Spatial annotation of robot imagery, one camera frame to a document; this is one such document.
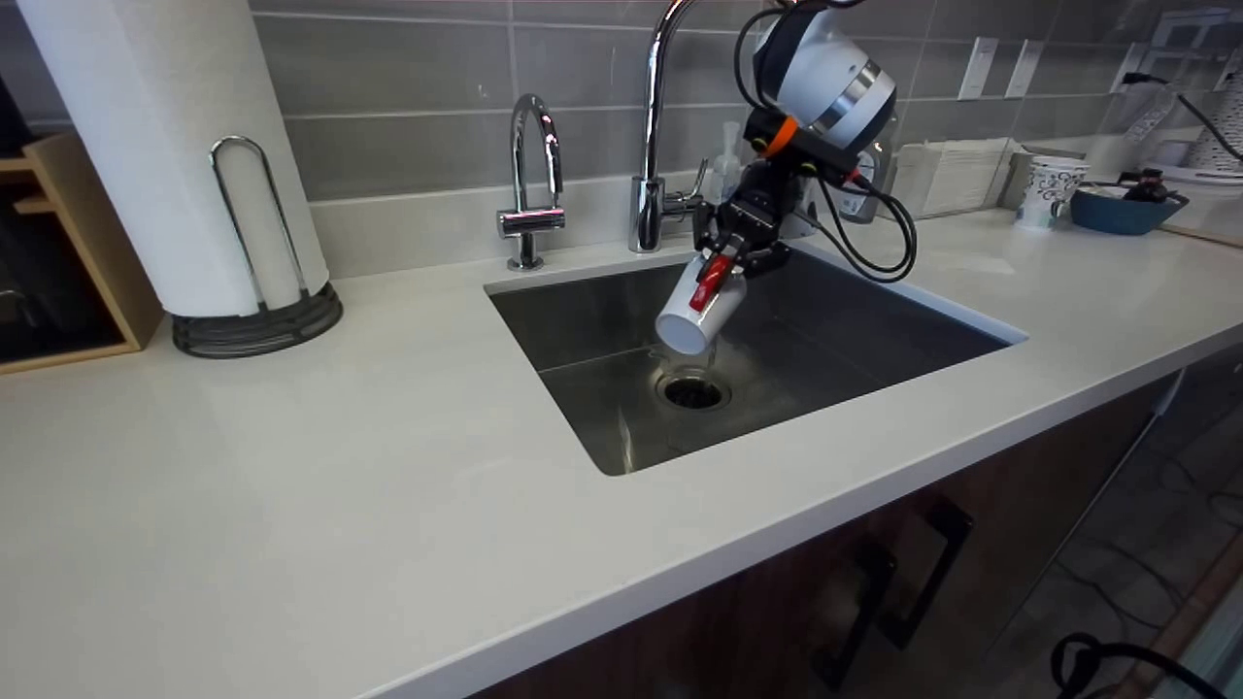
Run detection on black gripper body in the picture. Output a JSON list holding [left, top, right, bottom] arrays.
[[690, 156, 808, 262]]

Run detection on white mug red interior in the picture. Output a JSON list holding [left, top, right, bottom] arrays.
[[655, 257, 747, 357]]

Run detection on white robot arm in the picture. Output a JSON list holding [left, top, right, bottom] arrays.
[[694, 0, 918, 289]]

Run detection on stainless steel sink basin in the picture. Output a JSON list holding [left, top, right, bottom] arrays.
[[491, 252, 1008, 478]]

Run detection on black sink drain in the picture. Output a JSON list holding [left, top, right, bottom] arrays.
[[655, 375, 730, 413]]

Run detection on tall chrome kitchen faucet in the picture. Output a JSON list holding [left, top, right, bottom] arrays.
[[633, 0, 694, 252]]

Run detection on small chrome water tap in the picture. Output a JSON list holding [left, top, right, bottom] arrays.
[[493, 89, 572, 271]]

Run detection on clear acrylic stand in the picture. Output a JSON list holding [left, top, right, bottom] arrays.
[[895, 135, 1021, 222]]

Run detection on blue bowl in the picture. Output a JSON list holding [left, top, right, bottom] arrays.
[[1072, 188, 1188, 237]]

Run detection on white paper towel roll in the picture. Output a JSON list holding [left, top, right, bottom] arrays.
[[15, 0, 329, 318]]

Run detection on wooden box shelf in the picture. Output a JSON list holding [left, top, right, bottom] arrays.
[[0, 134, 162, 375]]

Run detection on black cabinet handle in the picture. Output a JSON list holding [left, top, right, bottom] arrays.
[[813, 542, 897, 689], [883, 495, 970, 650]]

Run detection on black wire towel holder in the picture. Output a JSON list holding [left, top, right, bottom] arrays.
[[169, 135, 342, 362]]

